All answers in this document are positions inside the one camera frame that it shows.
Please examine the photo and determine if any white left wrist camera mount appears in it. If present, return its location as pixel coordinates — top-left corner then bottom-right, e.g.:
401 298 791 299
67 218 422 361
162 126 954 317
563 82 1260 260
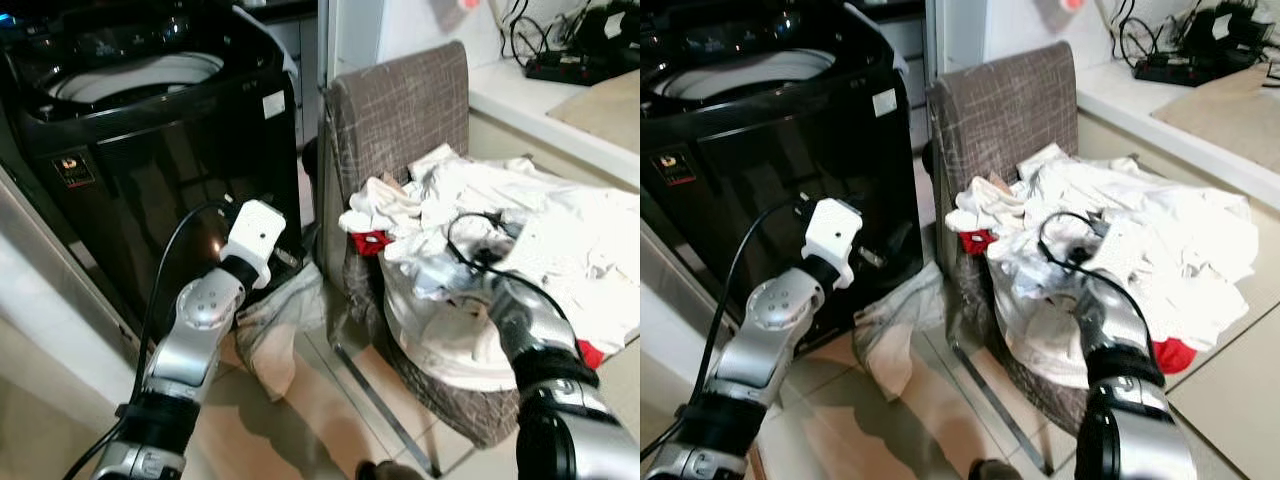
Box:
802 197 864 290
220 199 288 291

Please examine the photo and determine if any black looped power cable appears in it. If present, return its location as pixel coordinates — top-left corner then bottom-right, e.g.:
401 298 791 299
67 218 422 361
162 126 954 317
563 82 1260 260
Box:
1108 0 1177 69
498 0 567 67

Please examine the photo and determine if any dark robot foot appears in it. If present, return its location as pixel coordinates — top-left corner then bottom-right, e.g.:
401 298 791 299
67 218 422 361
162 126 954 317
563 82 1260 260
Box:
357 460 427 480
967 458 1023 480

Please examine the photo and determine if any translucent plastic bag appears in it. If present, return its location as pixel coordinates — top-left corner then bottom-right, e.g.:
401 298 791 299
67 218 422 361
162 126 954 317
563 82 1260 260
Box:
234 264 327 403
853 264 947 403

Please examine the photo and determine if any black top-load washing machine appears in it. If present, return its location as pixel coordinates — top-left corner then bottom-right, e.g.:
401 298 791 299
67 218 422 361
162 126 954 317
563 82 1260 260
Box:
640 0 927 327
0 0 307 341

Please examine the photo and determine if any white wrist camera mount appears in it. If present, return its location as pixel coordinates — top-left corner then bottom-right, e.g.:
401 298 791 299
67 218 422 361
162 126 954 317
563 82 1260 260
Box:
220 199 288 291
802 197 864 290
1093 214 1167 293

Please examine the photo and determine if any black charger with white label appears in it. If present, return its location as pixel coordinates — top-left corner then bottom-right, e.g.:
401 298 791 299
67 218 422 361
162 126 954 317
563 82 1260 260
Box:
572 0 641 59
1180 0 1273 56

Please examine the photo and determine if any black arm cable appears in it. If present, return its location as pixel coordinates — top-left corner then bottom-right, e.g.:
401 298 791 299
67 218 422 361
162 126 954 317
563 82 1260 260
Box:
63 199 237 480
640 199 807 463
446 211 585 353
1036 211 1163 353

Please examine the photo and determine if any grey cabinet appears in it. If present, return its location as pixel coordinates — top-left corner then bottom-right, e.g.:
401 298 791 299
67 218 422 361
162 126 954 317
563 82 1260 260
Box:
266 10 321 121

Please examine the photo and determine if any black power strip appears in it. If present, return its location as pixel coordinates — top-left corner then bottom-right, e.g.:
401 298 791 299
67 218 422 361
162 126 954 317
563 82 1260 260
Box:
1133 48 1257 87
524 48 641 87

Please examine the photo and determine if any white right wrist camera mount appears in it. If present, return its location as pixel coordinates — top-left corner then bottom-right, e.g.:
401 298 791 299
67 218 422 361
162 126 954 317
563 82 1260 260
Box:
1093 214 1167 293

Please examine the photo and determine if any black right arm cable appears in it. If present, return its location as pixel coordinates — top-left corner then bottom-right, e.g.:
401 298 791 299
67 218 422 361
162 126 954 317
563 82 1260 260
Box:
446 211 585 353
1036 211 1163 353

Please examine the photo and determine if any beige cardboard sheet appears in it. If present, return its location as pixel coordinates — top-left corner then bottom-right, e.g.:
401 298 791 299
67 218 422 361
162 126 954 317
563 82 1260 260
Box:
1150 64 1280 173
547 70 641 153

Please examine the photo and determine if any white clothes pile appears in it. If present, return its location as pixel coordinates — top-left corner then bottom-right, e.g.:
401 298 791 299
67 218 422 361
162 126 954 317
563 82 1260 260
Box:
338 143 641 393
945 143 1261 393

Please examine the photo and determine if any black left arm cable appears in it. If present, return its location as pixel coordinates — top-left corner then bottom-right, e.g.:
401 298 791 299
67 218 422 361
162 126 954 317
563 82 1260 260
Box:
640 199 807 463
63 199 237 480

